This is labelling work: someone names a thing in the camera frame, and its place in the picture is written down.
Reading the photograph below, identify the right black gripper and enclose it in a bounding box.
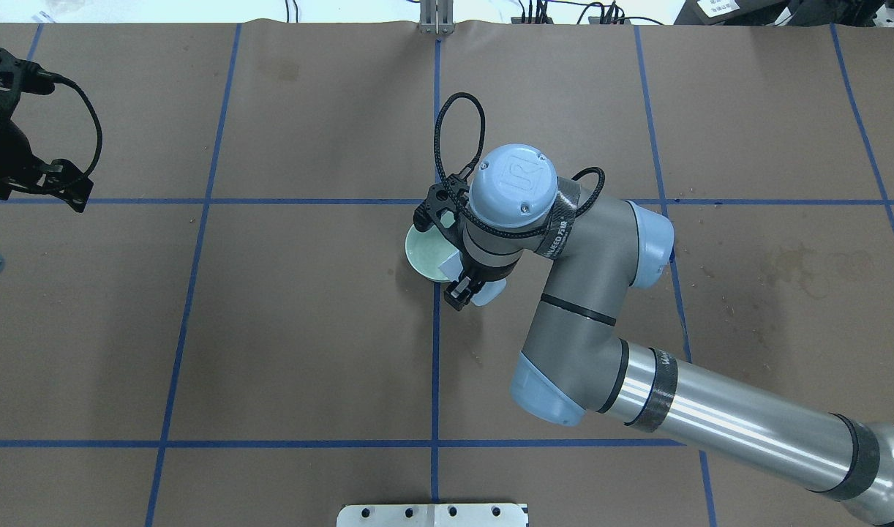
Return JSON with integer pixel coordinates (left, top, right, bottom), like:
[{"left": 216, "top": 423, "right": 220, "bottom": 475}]
[{"left": 444, "top": 256, "right": 510, "bottom": 313}]

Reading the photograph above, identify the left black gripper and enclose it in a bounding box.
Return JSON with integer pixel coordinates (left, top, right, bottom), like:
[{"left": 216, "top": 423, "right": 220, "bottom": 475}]
[{"left": 0, "top": 121, "right": 94, "bottom": 213}]

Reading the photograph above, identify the light blue plastic cup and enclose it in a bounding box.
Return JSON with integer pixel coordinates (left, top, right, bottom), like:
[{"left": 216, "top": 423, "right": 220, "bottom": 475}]
[{"left": 437, "top": 250, "right": 507, "bottom": 307}]

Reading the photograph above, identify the mint green bowl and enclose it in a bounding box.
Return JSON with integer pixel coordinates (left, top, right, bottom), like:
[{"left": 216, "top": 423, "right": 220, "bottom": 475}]
[{"left": 405, "top": 226, "right": 462, "bottom": 283}]

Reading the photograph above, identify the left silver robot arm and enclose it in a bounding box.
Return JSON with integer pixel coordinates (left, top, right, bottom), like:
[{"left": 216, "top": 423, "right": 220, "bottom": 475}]
[{"left": 0, "top": 91, "right": 102, "bottom": 213}]

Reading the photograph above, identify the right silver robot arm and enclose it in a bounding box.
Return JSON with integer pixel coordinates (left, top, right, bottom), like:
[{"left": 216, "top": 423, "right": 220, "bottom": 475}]
[{"left": 432, "top": 203, "right": 894, "bottom": 526}]

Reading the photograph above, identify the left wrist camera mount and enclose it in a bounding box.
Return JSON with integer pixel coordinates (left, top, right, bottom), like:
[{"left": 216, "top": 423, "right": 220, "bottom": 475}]
[{"left": 0, "top": 48, "right": 58, "bottom": 118}]

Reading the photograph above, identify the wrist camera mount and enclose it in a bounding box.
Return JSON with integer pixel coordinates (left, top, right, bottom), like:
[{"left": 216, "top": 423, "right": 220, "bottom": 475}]
[
  {"left": 413, "top": 176, "right": 468, "bottom": 246},
  {"left": 0, "top": 48, "right": 58, "bottom": 118}
]

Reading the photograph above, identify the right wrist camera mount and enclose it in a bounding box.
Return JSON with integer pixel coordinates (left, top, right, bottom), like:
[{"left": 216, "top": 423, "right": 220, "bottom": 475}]
[{"left": 413, "top": 176, "right": 468, "bottom": 246}]

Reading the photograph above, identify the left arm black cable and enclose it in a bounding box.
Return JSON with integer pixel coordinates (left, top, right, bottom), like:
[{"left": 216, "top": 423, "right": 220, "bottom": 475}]
[{"left": 23, "top": 70, "right": 104, "bottom": 195}]

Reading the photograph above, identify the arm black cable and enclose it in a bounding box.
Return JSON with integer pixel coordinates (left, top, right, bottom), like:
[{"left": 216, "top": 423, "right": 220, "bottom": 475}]
[
  {"left": 432, "top": 92, "right": 606, "bottom": 228},
  {"left": 23, "top": 70, "right": 104, "bottom": 195}
]

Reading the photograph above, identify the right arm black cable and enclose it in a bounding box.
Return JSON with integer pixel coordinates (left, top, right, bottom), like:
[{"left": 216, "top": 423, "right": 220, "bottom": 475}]
[{"left": 432, "top": 92, "right": 606, "bottom": 228}]

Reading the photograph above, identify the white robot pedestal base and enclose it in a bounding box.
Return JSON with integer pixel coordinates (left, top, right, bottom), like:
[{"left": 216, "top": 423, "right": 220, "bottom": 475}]
[{"left": 336, "top": 503, "right": 530, "bottom": 526}]

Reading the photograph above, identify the aluminium frame post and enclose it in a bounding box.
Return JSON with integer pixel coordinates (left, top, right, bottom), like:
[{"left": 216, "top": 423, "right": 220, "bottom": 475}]
[{"left": 416, "top": 0, "right": 456, "bottom": 36}]

